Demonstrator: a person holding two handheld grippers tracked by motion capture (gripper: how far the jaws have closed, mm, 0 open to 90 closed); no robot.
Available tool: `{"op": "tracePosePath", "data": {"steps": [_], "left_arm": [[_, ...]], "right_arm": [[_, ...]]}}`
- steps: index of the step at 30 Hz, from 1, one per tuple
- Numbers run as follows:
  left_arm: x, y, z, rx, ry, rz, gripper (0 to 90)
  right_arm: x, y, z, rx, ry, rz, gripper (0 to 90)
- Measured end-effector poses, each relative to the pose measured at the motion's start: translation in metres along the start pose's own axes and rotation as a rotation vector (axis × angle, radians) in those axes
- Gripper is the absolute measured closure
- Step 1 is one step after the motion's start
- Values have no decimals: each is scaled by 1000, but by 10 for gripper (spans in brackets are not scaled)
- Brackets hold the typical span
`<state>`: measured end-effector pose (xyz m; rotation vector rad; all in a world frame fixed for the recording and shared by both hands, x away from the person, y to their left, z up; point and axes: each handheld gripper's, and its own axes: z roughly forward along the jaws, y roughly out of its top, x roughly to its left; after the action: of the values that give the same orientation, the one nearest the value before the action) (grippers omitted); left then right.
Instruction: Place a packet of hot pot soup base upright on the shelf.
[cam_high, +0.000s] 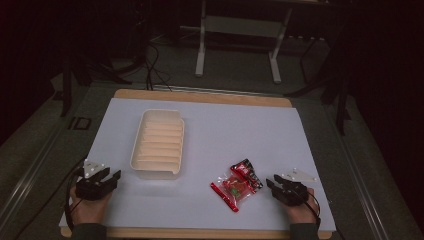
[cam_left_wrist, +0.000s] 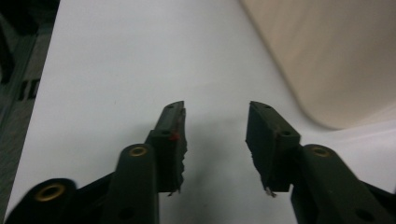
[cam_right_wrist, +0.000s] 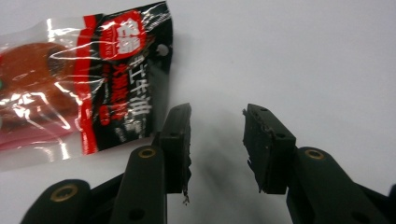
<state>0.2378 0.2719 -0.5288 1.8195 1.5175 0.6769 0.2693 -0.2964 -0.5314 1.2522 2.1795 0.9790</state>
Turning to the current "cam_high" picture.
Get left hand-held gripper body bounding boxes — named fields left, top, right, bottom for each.
left=75, top=159, right=118, bottom=202

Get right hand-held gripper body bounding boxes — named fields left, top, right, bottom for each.
left=273, top=168, right=319, bottom=207

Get dark red snack packet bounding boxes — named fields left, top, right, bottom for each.
left=230, top=158, right=264, bottom=194

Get clear red snack packet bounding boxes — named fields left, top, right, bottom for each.
left=209, top=170, right=258, bottom=213

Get white ribbed plastic tray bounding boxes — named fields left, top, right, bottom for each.
left=129, top=108, right=186, bottom=177

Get person's right hand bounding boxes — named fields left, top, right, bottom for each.
left=282, top=187, right=320, bottom=225

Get person's left hand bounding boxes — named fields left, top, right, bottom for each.
left=69, top=186, right=114, bottom=226

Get white table mat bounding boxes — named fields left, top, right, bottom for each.
left=58, top=97, right=337, bottom=232

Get black metal stand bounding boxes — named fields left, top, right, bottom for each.
left=283, top=33, right=354, bottom=137

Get black tripod stand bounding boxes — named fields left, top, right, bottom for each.
left=59, top=19, right=148, bottom=118

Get white metal stand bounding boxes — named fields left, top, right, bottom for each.
left=194, top=0, right=294, bottom=85

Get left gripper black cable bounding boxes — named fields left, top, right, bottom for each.
left=13, top=159, right=88, bottom=240

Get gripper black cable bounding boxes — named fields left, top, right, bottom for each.
left=303, top=191, right=338, bottom=240
left=13, top=159, right=88, bottom=240

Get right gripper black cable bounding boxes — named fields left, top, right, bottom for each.
left=303, top=191, right=338, bottom=240

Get black cables on floor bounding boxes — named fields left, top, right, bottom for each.
left=143, top=39, right=174, bottom=93

